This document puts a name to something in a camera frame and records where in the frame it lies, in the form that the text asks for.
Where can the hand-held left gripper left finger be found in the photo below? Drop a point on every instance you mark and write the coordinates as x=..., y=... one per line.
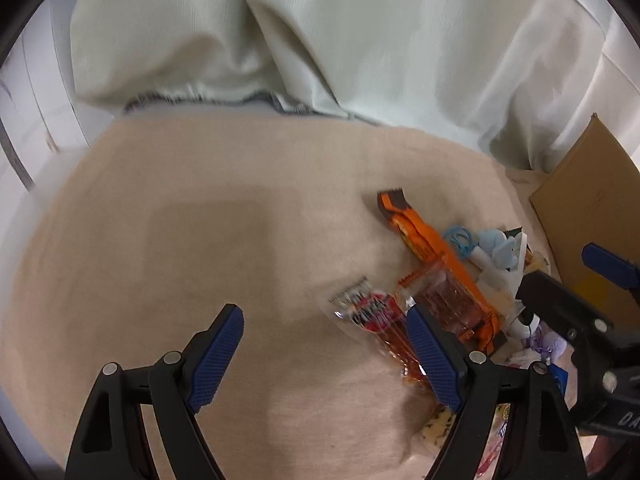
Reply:
x=220, y=355

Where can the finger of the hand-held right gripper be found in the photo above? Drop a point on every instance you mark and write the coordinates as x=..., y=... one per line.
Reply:
x=607, y=264
x=555, y=300

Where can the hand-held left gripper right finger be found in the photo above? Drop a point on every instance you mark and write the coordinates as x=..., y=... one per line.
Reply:
x=432, y=360

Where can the white black round toy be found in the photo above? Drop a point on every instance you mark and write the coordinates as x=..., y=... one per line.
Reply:
x=522, y=327

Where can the blue and white small items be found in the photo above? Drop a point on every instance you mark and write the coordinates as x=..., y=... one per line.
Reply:
x=490, y=270

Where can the brown cardboard box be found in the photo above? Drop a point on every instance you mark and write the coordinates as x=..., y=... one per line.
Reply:
x=585, y=195

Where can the clear snack packet red label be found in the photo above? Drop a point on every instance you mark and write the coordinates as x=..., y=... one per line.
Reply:
x=370, y=310

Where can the person's right forearm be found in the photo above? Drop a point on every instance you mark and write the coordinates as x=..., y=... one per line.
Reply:
x=600, y=457

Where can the clear packet of brown snacks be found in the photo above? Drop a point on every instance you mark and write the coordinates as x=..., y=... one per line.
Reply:
x=445, y=300

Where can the yellow patterned packet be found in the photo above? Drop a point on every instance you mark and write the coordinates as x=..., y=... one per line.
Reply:
x=437, y=425

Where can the blue white patterned pouch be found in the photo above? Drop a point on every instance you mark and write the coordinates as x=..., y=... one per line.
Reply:
x=557, y=377

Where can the red white snack packet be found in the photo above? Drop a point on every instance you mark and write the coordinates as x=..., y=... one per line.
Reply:
x=495, y=440

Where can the long orange snack packet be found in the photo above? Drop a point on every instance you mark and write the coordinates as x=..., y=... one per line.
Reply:
x=420, y=232

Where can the beige blanket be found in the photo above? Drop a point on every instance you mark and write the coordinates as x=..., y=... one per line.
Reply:
x=175, y=235

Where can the pale green curtain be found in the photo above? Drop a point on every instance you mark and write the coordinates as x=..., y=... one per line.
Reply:
x=350, y=35

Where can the grey wall pipe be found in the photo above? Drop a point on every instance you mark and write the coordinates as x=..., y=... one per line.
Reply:
x=12, y=160

